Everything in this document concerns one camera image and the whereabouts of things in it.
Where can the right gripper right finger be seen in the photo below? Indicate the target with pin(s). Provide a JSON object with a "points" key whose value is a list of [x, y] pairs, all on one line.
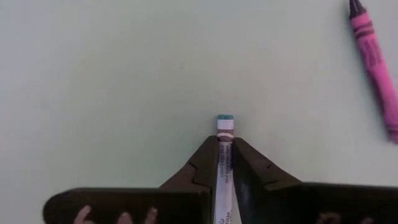
{"points": [[252, 174]]}

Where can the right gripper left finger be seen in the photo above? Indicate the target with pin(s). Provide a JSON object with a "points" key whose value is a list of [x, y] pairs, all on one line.
{"points": [[202, 168]]}

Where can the green table mat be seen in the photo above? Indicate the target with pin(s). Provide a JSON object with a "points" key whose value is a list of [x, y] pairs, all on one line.
{"points": [[124, 77]]}

